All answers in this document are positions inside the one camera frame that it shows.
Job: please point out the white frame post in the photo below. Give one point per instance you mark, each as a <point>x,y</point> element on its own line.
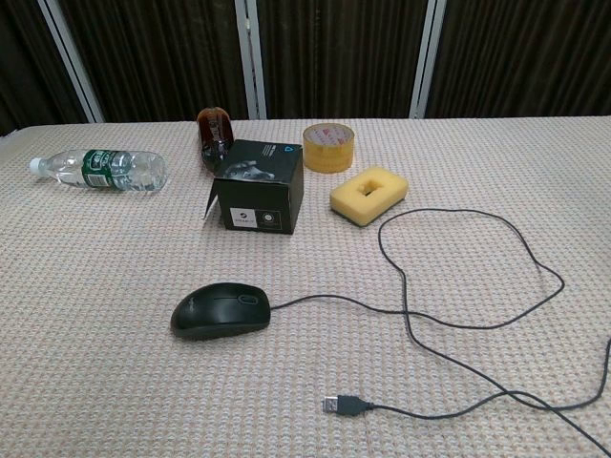
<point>250,57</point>
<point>426,57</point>
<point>71,57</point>

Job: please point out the clear plastic water bottle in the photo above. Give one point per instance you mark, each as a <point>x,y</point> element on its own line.
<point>119,169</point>

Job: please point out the woven beige tablecloth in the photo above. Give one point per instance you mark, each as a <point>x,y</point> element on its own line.
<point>119,267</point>

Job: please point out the dark brown curtain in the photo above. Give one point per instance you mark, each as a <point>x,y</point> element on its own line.
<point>343,57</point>

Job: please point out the brown glass bottle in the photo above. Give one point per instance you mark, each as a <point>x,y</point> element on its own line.
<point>215,133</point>

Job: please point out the black computer mouse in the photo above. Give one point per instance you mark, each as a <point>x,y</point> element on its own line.
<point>217,312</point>

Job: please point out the black USB connector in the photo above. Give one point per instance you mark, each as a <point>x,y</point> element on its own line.
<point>341,404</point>

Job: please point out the yellow sponge with hole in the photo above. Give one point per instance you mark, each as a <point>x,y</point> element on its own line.
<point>348,195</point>

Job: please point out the black cardboard box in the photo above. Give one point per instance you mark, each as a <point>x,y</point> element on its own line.
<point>267,191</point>

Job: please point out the yellow packing tape roll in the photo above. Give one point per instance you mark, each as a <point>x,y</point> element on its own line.
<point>328,150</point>

